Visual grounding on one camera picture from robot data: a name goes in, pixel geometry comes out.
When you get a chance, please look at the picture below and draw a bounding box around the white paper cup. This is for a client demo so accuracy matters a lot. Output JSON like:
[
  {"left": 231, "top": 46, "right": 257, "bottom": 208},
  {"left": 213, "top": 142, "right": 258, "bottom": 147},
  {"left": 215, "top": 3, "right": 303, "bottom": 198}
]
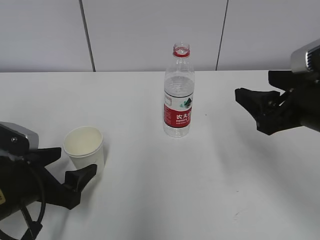
[{"left": 63, "top": 126, "right": 105, "bottom": 175}]

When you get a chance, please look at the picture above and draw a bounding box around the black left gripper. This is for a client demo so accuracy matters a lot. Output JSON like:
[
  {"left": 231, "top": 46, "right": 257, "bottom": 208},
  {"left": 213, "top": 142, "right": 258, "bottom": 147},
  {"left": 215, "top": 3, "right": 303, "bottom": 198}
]
[{"left": 0, "top": 147, "right": 98, "bottom": 220}]

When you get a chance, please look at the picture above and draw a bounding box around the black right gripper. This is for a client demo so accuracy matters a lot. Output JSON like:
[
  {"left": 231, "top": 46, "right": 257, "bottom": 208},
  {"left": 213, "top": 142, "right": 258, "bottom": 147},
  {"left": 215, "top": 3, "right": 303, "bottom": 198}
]
[{"left": 234, "top": 70, "right": 320, "bottom": 136}]

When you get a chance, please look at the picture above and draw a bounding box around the Nongfu Spring water bottle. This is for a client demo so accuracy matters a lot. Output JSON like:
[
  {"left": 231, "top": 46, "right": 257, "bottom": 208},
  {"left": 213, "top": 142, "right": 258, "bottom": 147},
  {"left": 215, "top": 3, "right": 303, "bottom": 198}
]
[{"left": 163, "top": 42, "right": 195, "bottom": 138}]

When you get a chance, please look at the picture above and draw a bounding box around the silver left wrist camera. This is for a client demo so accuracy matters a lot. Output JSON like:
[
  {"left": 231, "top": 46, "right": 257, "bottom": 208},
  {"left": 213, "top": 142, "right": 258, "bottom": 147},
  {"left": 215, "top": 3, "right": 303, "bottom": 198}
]
[{"left": 0, "top": 122, "right": 39, "bottom": 160}]

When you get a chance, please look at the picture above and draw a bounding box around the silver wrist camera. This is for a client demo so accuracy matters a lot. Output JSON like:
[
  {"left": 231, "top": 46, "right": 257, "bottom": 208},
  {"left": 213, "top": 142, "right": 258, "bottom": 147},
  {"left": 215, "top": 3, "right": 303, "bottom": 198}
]
[
  {"left": 0, "top": 122, "right": 39, "bottom": 160},
  {"left": 290, "top": 39, "right": 320, "bottom": 74}
]

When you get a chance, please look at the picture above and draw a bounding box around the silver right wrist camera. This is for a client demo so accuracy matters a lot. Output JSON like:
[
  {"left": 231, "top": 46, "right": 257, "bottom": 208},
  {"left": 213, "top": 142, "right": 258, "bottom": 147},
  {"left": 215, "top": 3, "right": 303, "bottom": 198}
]
[{"left": 290, "top": 39, "right": 320, "bottom": 74}]

